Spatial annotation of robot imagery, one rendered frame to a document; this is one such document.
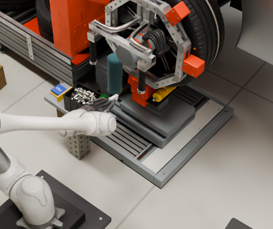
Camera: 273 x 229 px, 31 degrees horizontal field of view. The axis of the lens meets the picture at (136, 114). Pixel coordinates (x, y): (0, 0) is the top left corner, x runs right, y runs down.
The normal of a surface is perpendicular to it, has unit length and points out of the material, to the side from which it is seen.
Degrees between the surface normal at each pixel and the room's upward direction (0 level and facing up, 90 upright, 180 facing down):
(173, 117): 0
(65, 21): 90
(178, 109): 0
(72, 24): 90
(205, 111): 0
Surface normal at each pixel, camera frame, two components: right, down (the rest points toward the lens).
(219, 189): 0.04, -0.69
